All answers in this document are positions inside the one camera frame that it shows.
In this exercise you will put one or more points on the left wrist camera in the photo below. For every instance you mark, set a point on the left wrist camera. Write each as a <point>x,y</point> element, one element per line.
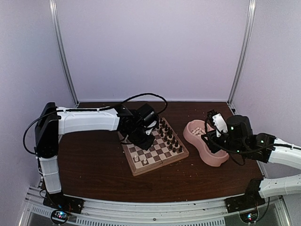
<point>149,129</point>

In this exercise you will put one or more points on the aluminium front rail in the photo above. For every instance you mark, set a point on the aluminium front rail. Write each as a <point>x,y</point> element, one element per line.
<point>212,212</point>

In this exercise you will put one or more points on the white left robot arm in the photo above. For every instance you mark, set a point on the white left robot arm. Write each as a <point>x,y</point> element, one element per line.
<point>56,121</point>

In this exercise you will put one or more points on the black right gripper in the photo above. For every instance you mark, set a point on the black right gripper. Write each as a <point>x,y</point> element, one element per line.
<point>212,142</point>

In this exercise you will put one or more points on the pile of white chess pieces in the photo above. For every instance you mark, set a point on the pile of white chess pieces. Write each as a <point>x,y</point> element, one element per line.
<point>198,131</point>

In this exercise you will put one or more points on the left circuit board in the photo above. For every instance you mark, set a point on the left circuit board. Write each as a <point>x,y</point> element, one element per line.
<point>59,216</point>

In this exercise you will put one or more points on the dark chess pieces row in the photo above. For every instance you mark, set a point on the dark chess pieces row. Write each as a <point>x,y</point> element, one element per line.
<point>165,140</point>

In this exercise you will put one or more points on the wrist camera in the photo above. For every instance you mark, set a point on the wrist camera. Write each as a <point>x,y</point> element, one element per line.
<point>218,122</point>
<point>149,129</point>

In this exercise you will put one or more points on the right aluminium frame post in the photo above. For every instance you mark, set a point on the right aluminium frame post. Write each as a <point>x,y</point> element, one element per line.
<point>245,44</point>

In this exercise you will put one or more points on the right circuit board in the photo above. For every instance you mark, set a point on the right circuit board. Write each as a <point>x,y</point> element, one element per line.
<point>249,216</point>

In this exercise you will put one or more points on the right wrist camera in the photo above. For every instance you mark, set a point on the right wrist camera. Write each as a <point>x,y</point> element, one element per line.
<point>218,122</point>

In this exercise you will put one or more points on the pink double pet bowl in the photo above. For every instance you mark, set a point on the pink double pet bowl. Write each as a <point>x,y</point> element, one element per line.
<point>209,158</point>

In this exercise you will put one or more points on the left aluminium frame post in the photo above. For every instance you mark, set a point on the left aluminium frame post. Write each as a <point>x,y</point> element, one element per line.
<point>62,54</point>

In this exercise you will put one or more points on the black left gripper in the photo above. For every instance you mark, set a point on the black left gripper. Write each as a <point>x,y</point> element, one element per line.
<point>146,145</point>

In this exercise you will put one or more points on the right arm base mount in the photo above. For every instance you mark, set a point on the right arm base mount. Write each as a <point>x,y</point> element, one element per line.
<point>243,202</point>

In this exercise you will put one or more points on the circuit board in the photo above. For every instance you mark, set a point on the circuit board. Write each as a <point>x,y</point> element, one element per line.
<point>249,216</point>
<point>59,216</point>

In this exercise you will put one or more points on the aluminium frame post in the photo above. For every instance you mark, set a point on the aluminium frame post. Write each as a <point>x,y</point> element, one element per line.
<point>245,44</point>
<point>62,54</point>

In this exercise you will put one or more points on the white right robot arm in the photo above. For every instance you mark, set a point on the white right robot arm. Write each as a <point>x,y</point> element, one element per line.
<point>275,151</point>

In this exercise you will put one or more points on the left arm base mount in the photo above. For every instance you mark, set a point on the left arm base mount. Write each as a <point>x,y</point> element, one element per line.
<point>66,203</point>

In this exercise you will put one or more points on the wooden chess board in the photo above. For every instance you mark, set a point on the wooden chess board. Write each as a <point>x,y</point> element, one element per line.
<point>155,161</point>

